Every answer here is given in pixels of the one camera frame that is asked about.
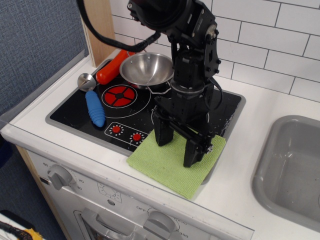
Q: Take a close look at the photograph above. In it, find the silver oven door handle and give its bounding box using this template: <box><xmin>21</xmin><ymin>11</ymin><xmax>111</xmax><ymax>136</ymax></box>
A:
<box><xmin>80</xmin><ymin>208</ymin><xmax>140</xmax><ymax>240</ymax></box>

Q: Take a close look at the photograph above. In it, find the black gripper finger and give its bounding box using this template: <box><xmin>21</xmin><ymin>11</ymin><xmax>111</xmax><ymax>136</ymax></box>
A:
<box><xmin>183</xmin><ymin>138</ymin><xmax>213</xmax><ymax>168</ymax></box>
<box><xmin>153</xmin><ymin>113</ymin><xmax>174</xmax><ymax>147</ymax></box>

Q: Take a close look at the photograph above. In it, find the red toy sausage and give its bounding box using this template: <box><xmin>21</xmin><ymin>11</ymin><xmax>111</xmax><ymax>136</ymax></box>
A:
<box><xmin>95</xmin><ymin>50</ymin><xmax>129</xmax><ymax>85</ymax></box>

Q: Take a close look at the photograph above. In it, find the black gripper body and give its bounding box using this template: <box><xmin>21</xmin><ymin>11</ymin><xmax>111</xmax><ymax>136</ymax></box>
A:
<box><xmin>154</xmin><ymin>86</ymin><xmax>215</xmax><ymax>141</ymax></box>

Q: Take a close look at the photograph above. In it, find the blue handled ice cream scoop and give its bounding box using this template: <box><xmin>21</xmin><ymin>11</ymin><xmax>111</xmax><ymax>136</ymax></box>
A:
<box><xmin>77</xmin><ymin>73</ymin><xmax>106</xmax><ymax>128</ymax></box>

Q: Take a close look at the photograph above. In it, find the grey sink basin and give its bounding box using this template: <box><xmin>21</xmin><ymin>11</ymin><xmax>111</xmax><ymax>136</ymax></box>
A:
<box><xmin>252</xmin><ymin>115</ymin><xmax>320</xmax><ymax>232</ymax></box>

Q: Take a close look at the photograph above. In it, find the yellow object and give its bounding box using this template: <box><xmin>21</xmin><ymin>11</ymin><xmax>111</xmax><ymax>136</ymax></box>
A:
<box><xmin>18</xmin><ymin>228</ymin><xmax>44</xmax><ymax>240</ymax></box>

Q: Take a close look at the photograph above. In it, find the grey oven knob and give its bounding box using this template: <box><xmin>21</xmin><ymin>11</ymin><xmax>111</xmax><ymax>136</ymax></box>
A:
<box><xmin>47</xmin><ymin>164</ymin><xmax>73</xmax><ymax>190</ymax></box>
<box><xmin>143</xmin><ymin>211</ymin><xmax>176</xmax><ymax>240</ymax></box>

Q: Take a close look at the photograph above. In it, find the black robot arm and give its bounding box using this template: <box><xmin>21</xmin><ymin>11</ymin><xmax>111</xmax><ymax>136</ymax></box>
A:
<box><xmin>127</xmin><ymin>0</ymin><xmax>221</xmax><ymax>168</ymax></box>

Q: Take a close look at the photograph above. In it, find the grey right oven knob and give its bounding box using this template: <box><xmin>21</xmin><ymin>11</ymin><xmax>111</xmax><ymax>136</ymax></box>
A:
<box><xmin>143</xmin><ymin>211</ymin><xmax>176</xmax><ymax>240</ymax></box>

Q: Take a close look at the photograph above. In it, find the grey left oven knob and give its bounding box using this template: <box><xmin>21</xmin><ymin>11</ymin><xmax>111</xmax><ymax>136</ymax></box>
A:
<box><xmin>47</xmin><ymin>164</ymin><xmax>73</xmax><ymax>190</ymax></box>

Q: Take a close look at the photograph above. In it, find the green cloth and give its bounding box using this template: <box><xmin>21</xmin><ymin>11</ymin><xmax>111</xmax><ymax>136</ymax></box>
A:
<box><xmin>127</xmin><ymin>130</ymin><xmax>227</xmax><ymax>200</ymax></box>

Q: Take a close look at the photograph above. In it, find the wooden side post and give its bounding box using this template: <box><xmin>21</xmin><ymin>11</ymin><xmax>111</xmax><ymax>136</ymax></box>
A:
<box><xmin>82</xmin><ymin>0</ymin><xmax>116</xmax><ymax>67</ymax></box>

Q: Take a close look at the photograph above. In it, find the black toy stove top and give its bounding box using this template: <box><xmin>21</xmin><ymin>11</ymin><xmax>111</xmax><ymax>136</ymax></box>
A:
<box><xmin>45</xmin><ymin>74</ymin><xmax>246</xmax><ymax>157</ymax></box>

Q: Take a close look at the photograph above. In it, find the steel bowl with handles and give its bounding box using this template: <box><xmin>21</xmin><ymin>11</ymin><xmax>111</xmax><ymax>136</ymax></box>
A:
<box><xmin>119</xmin><ymin>52</ymin><xmax>174</xmax><ymax>95</ymax></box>

